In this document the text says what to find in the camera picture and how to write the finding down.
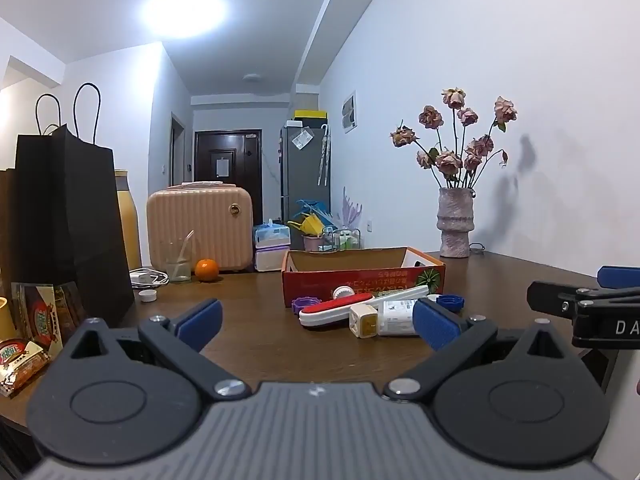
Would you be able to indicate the red and white lint brush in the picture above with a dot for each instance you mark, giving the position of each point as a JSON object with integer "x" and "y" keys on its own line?
{"x": 325, "y": 312}

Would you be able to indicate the white cube adapter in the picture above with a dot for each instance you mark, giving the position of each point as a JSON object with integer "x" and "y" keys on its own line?
{"x": 364, "y": 321}

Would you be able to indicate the paper notice on door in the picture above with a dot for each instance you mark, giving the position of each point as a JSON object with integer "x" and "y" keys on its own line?
{"x": 222, "y": 167}

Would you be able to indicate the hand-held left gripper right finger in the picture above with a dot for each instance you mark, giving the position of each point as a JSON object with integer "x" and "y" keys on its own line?
{"x": 434, "y": 322}

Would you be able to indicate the printed foil packet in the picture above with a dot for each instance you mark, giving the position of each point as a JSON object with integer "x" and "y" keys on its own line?
{"x": 42, "y": 315}

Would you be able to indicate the white folded umbrella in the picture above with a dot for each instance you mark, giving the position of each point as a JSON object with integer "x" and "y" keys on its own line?
{"x": 325, "y": 155}

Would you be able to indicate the purple ribbed cap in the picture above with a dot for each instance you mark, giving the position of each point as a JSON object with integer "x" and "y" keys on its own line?
{"x": 304, "y": 304}

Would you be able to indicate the black paper bag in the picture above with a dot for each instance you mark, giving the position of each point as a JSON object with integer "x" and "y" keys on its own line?
{"x": 65, "y": 210}

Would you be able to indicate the dark brown entrance door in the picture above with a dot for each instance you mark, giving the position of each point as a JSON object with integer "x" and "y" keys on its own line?
{"x": 240, "y": 170}

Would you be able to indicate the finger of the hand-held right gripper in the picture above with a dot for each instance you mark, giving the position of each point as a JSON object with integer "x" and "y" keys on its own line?
{"x": 620, "y": 276}
{"x": 555, "y": 296}

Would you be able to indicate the round ceiling lamp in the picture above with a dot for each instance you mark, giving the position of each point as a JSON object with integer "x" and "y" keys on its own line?
{"x": 184, "y": 9}

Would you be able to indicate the pink ceramic vase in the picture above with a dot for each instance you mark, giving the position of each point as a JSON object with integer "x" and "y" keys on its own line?
{"x": 454, "y": 225}

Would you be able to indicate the yellow paper cup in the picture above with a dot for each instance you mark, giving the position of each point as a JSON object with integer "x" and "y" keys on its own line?
{"x": 7, "y": 317}

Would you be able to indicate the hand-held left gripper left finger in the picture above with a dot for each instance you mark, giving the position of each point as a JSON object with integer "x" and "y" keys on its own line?
{"x": 200, "y": 321}

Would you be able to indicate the yellow box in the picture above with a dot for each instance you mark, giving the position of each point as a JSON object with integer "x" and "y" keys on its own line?
{"x": 310, "y": 116}

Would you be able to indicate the purple flower decoration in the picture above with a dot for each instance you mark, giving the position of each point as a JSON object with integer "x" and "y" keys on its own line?
{"x": 351, "y": 210}

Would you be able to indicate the clear straw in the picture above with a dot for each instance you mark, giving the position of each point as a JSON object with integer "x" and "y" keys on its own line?
{"x": 188, "y": 242}

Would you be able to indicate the blue folding rack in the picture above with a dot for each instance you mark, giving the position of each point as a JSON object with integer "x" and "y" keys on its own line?
{"x": 312, "y": 208}

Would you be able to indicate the blue ribbed cap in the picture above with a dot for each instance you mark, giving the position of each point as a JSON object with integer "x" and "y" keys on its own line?
{"x": 451, "y": 303}

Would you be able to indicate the yellow watering can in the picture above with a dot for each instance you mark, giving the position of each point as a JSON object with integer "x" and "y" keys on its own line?
{"x": 312, "y": 224}

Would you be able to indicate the white plastic bottle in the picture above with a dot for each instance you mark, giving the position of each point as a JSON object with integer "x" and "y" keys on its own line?
{"x": 395, "y": 317}

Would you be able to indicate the blue tissue pack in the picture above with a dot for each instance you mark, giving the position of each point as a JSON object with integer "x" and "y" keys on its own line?
{"x": 271, "y": 234}

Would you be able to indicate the red cardboard box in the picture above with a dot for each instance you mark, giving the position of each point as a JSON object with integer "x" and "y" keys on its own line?
{"x": 350, "y": 277}

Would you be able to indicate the yellow bottle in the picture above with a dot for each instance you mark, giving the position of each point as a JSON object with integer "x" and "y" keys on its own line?
{"x": 129, "y": 225}

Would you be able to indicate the orange snack packet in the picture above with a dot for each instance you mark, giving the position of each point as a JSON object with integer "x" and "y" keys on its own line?
{"x": 20, "y": 365}

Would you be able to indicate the small white bottle cap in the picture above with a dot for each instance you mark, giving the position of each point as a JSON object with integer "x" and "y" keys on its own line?
{"x": 147, "y": 296}

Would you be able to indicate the white ribbed cap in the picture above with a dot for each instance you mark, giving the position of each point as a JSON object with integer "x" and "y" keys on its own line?
{"x": 343, "y": 292}

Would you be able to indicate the side room door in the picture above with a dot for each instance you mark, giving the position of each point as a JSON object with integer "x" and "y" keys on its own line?
{"x": 177, "y": 155}

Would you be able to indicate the purple tissue pack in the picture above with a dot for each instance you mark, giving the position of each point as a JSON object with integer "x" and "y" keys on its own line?
{"x": 270, "y": 259}

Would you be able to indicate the clear glass cup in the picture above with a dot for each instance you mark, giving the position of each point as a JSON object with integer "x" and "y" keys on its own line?
{"x": 176, "y": 265}

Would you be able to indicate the paper sheet on refrigerator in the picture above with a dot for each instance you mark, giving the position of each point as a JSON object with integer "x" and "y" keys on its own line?
{"x": 302, "y": 139}

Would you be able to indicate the grey refrigerator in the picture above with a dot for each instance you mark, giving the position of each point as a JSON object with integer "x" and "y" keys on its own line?
{"x": 302, "y": 180}

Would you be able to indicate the small ceiling lamp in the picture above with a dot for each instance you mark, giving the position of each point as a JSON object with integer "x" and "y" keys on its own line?
{"x": 252, "y": 77}

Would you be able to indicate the pink suitcase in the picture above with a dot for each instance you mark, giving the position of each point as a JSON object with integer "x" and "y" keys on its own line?
{"x": 200, "y": 225}

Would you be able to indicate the orange fruit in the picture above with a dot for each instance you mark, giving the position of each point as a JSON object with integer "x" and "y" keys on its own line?
{"x": 206, "y": 270}

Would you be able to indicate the pink flower pot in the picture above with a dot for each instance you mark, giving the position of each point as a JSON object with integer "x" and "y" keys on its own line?
{"x": 312, "y": 243}

